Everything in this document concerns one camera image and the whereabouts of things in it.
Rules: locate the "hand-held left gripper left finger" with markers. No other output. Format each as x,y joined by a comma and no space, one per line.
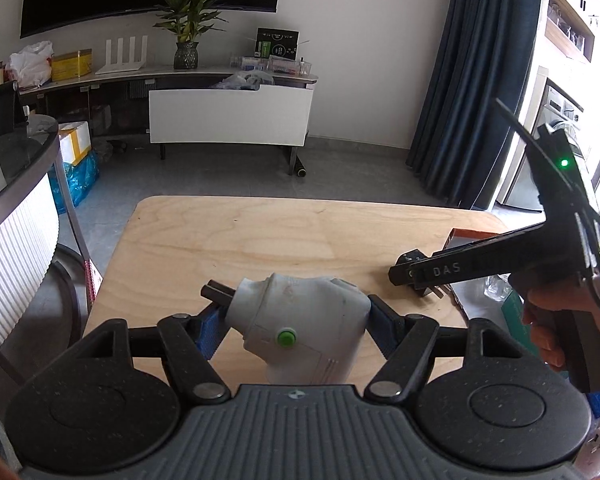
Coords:
210,332

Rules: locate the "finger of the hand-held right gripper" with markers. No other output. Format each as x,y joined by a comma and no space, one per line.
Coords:
402,274

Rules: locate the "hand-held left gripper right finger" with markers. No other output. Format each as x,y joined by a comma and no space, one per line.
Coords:
389,334

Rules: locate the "black charger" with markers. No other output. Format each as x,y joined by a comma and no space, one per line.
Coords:
422,291

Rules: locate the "orange white cardboard box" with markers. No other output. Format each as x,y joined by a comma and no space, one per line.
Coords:
467,294

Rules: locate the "white plug-in repellent heater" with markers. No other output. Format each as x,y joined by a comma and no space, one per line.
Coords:
300,310

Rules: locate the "clear glass refill bottle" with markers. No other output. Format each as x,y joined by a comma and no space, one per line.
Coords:
497,290

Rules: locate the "person's right hand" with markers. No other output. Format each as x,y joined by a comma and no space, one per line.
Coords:
542,330

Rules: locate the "white washing machine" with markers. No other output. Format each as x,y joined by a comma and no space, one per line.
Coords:
555,110

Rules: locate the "dark blue curtain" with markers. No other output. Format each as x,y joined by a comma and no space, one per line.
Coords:
475,85

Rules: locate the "black roll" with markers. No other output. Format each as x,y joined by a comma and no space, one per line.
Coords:
300,167

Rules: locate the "blue plastic bag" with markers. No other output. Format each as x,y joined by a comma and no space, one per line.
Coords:
75,180

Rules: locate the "curved ribbed white cabinet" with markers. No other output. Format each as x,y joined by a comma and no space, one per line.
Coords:
15,260

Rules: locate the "white television cabinet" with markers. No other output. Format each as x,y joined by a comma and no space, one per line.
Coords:
230,115

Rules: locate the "white yellow cardboard box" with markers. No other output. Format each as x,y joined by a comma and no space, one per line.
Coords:
75,142

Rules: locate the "clear plastic organizer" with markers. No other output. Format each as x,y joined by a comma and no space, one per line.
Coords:
280,66

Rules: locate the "grey plastic bag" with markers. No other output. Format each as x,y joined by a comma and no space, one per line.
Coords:
242,81

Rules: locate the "black green box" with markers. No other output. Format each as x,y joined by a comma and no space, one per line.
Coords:
277,44

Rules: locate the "white router with antennas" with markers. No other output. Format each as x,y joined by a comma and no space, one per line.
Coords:
122,66

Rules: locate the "yellow tin box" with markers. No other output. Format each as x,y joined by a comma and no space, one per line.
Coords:
71,66

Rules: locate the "black stand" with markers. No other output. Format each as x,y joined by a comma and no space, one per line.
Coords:
7,107

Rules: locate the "potted plant in dark vase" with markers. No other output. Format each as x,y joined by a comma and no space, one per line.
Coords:
187,25

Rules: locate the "white plastic bag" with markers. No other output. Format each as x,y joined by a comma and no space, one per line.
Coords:
29,67

